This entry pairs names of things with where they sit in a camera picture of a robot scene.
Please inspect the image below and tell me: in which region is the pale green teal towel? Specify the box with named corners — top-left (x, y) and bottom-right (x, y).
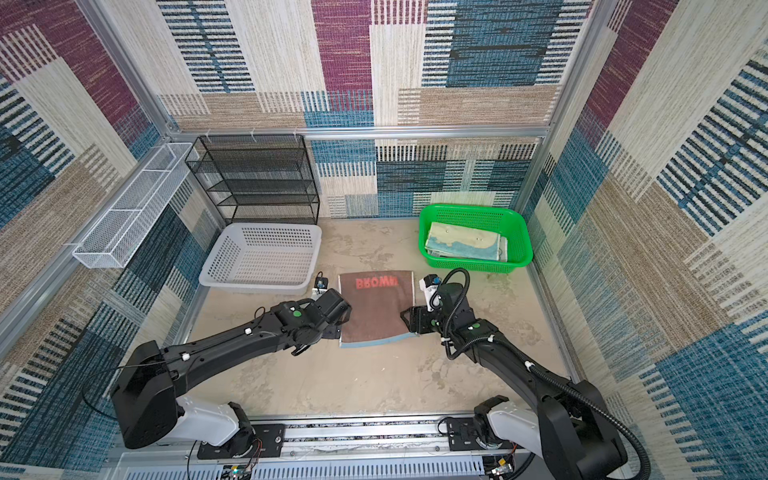
top-left (425, 222), bottom-right (508, 262)

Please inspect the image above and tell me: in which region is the black corrugated cable conduit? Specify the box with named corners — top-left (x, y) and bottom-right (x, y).
top-left (434, 267), bottom-right (653, 480)

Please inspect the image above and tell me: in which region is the white wire mesh tray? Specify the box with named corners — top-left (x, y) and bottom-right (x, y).
top-left (73, 143), bottom-right (192, 269)

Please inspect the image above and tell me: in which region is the white plastic laundry basket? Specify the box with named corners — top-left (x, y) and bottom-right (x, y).
top-left (199, 223), bottom-right (322, 295)

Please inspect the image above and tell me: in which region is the green plastic basket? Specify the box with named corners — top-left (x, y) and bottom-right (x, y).
top-left (418, 204), bottom-right (533, 274)

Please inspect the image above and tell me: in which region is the black wire shelf rack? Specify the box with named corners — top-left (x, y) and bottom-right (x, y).
top-left (185, 134), bottom-right (320, 224)

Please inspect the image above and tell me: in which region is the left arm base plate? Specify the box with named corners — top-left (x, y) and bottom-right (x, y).
top-left (196, 423), bottom-right (286, 460)

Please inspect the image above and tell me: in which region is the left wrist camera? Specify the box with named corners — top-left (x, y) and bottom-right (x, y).
top-left (311, 271), bottom-right (329, 300)

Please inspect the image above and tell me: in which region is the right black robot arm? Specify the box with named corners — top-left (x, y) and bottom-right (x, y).
top-left (401, 274), bottom-right (650, 479)

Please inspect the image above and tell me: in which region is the aluminium front rail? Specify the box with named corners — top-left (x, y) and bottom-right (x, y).
top-left (107, 407), bottom-right (619, 480)

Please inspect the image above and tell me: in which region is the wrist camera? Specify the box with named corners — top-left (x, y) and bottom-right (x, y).
top-left (311, 271), bottom-right (329, 300)
top-left (419, 274), bottom-right (441, 311)

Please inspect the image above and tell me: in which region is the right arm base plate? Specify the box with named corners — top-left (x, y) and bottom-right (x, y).
top-left (436, 412), bottom-right (541, 453)

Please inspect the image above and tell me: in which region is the red pink towel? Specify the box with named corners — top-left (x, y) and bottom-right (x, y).
top-left (338, 270), bottom-right (415, 348)

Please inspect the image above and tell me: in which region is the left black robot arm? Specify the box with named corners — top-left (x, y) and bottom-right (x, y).
top-left (111, 289), bottom-right (352, 458)

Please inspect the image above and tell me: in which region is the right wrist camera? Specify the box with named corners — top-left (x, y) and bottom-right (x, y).
top-left (419, 274), bottom-right (441, 311)

